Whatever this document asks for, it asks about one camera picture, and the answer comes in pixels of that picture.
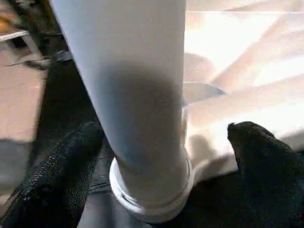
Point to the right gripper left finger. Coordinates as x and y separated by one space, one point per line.
52 190

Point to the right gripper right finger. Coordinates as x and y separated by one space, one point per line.
270 190

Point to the white plastic table top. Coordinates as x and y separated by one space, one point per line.
247 71

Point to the white plastic table leg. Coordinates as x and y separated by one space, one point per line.
133 85

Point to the grey round floor disc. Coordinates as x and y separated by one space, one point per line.
14 166

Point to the black work mat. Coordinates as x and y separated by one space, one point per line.
61 99

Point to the small white stool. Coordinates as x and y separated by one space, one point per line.
19 35

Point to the orange round object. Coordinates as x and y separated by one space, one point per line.
4 21

